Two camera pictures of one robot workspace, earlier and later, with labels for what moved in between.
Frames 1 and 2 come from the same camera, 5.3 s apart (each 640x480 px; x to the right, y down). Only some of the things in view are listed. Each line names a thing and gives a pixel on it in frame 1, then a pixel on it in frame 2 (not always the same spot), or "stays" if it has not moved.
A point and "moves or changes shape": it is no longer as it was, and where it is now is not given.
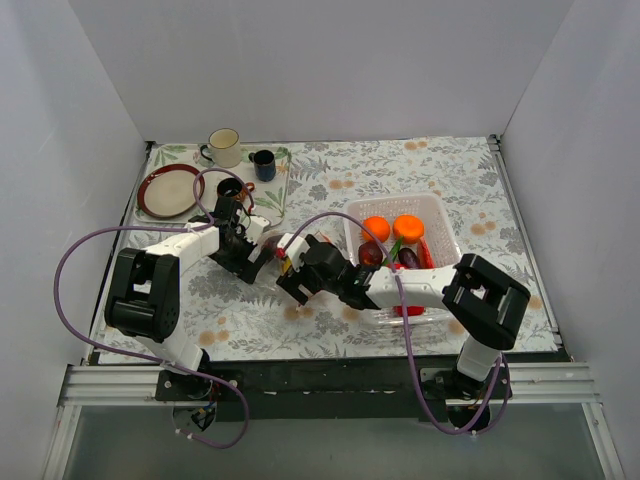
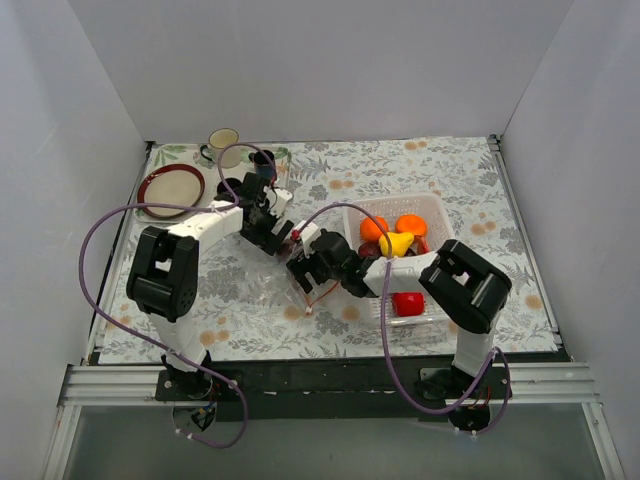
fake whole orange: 378,226 stays
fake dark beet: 369,253 stays
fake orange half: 410,227 stays
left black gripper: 248,265 → 267,232
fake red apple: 417,310 stays
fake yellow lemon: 286,265 moves or changes shape
